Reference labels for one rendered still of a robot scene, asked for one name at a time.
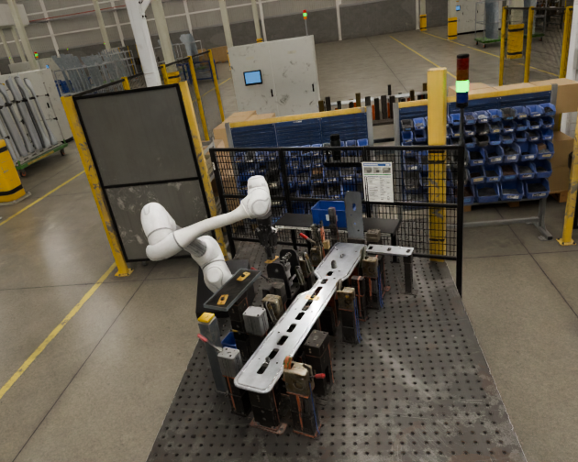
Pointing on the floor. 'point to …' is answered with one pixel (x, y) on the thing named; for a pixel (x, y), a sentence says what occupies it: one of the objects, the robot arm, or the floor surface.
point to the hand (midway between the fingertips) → (270, 252)
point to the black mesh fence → (350, 190)
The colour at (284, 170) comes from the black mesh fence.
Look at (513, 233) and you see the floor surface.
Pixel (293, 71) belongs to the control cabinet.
